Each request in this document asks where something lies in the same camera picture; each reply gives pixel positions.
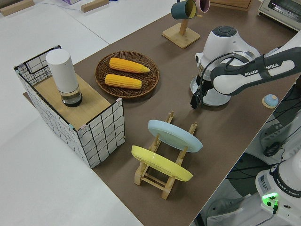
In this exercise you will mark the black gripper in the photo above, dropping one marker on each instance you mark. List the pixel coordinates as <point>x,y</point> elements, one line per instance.
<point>203,88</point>

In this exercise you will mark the gray round plate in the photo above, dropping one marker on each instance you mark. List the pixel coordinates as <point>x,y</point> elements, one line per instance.
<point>215,101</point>

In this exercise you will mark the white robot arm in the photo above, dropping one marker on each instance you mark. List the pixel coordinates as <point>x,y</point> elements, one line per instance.
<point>235,80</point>

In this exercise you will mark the light blue plate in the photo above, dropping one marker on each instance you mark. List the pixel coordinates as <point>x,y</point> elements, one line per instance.
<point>178,139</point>

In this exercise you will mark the yellow plate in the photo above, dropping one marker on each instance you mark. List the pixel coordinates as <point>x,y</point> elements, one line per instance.
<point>160,162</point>

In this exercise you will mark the brown table mat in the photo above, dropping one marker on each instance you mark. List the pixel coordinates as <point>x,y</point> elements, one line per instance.
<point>211,141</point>

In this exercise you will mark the brown wicker basket tray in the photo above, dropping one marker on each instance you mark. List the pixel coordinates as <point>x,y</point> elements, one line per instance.
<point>150,80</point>

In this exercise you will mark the wooden mug stand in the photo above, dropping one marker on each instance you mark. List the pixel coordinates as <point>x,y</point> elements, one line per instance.
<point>182,37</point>

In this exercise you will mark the yellow corn cob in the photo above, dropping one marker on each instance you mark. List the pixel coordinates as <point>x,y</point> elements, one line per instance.
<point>129,65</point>
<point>123,81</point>

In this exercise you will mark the blue dome bell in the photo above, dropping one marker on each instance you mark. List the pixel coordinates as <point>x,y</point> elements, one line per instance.
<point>270,100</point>

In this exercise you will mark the dark teal mug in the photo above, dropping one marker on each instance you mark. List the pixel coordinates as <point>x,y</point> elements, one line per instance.
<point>178,10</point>

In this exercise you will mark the wooden dish rack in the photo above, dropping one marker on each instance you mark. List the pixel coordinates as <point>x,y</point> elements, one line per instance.
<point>167,190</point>

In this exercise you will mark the pink mug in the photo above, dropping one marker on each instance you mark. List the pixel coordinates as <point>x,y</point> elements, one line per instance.
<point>203,5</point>

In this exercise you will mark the wooden drawer box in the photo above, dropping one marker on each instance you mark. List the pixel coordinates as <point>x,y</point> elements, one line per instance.
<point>230,3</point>

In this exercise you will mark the white toaster oven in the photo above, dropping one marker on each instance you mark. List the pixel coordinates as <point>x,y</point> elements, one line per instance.
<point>282,9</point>

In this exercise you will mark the light wooden block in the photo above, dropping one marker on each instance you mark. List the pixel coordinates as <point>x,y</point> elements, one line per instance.
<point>16,8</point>
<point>95,5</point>

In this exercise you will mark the purple box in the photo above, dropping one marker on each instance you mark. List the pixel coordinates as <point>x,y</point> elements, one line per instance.
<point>70,2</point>

